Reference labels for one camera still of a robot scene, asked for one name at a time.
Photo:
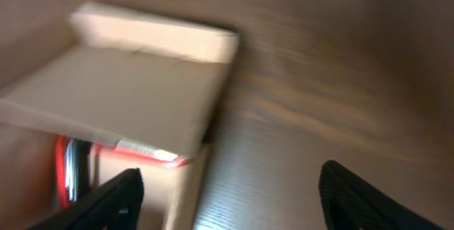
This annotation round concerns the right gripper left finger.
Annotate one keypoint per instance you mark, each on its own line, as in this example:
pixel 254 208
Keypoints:
pixel 113 206

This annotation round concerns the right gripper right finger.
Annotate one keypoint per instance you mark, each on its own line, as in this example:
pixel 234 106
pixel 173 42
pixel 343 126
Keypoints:
pixel 351 203

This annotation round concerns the red utility knife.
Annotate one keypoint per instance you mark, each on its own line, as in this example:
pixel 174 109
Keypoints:
pixel 137 151

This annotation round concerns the red stapler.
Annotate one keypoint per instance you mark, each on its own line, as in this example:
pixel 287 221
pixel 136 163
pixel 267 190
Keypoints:
pixel 72 170

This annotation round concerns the open cardboard box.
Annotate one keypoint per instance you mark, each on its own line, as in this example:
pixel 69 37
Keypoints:
pixel 105 73

